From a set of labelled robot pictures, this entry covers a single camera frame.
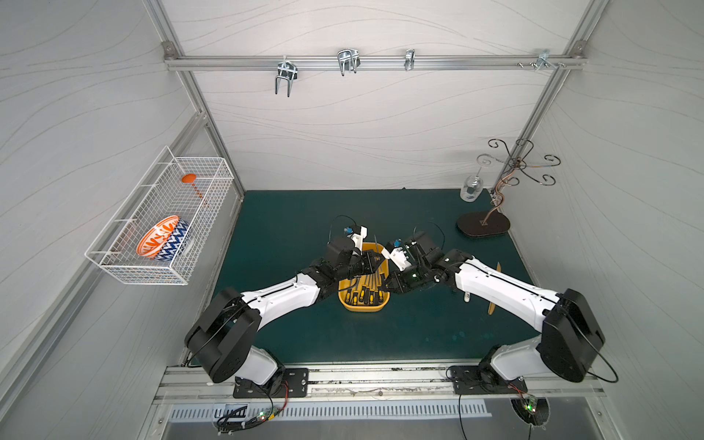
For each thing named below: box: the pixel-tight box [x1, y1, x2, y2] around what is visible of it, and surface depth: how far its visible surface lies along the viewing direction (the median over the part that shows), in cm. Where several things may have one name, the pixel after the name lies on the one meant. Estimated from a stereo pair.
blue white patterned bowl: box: [154, 217, 190, 262], surface depth 60 cm
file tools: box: [344, 274, 384, 306], surface depth 90 cm
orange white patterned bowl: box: [135, 215, 189, 262], surface depth 61 cm
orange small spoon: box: [181, 173, 204, 199], surface depth 80 cm
